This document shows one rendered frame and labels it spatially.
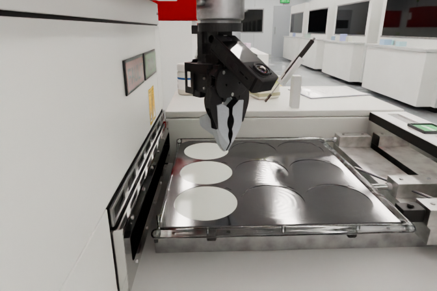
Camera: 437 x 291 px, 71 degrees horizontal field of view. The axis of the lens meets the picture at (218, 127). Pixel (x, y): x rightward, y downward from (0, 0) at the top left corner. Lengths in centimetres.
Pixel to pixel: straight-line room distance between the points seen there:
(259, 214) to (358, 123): 48
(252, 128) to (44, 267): 62
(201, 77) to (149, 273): 31
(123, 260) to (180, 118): 45
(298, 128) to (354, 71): 639
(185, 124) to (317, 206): 41
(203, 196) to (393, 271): 31
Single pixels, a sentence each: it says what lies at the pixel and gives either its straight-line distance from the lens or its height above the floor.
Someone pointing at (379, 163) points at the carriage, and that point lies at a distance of 77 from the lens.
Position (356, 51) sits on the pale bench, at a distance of 714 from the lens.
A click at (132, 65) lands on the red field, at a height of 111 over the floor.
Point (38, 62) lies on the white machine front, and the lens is 24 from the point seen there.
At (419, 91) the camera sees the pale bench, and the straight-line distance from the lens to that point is 527.
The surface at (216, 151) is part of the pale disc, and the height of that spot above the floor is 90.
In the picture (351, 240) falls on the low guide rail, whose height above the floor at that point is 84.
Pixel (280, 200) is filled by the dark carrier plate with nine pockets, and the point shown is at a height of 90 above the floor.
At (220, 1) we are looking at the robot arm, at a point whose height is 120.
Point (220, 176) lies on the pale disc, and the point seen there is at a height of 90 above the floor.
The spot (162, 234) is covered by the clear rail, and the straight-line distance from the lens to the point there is 44.
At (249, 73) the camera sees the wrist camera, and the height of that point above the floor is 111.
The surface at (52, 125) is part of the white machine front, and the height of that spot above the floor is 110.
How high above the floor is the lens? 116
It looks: 18 degrees down
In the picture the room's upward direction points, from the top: straight up
